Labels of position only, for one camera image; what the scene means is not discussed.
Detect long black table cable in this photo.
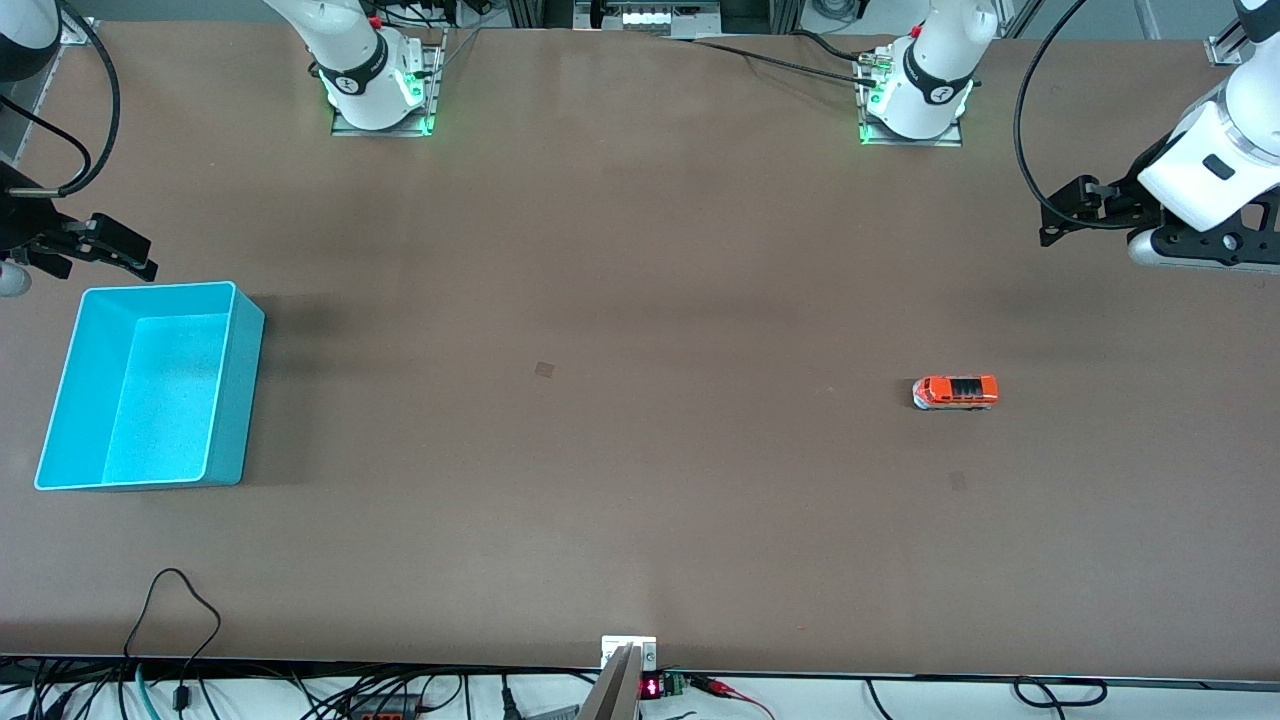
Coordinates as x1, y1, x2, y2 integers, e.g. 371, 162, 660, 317
655, 35, 881, 89

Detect blue plastic box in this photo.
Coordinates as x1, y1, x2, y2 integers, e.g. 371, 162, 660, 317
34, 281, 266, 492

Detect red clip lead wires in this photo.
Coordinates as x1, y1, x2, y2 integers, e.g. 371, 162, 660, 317
690, 676, 776, 720

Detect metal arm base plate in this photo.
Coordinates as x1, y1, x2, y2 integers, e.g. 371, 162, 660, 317
330, 28, 447, 138
855, 45, 966, 149

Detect lit metal equipment rack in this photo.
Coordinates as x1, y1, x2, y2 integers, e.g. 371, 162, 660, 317
575, 0, 723, 39

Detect short black table cable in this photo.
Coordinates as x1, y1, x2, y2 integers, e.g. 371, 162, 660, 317
790, 28, 881, 63

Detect black coiled cable loop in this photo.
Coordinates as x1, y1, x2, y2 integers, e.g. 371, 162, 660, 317
1012, 677, 1109, 709

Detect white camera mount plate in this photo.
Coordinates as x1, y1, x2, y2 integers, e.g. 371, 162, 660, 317
601, 636, 658, 671

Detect aluminium frame profile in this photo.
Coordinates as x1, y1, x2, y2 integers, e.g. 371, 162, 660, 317
1205, 0, 1251, 67

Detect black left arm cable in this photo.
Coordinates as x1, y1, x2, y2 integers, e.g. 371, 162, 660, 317
1013, 0, 1151, 233

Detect grey camera mount bar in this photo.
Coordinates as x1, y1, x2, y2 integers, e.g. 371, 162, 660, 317
578, 645, 642, 720

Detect orange toy bus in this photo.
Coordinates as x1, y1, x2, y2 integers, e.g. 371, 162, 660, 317
913, 374, 1000, 412

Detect thin black looped cable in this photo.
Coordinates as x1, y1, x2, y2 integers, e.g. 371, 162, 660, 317
124, 568, 223, 713

